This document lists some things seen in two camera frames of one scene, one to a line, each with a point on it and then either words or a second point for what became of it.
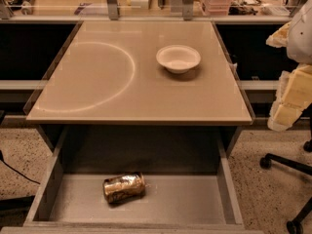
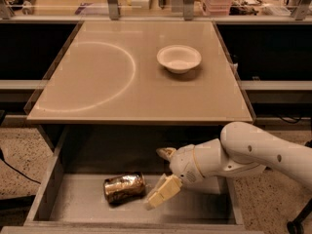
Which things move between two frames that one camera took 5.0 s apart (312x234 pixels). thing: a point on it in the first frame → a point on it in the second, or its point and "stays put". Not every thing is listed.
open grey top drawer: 194,178 stays put
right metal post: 188,6 stays put
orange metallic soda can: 127,187 stays put
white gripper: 300,36 → 183,164
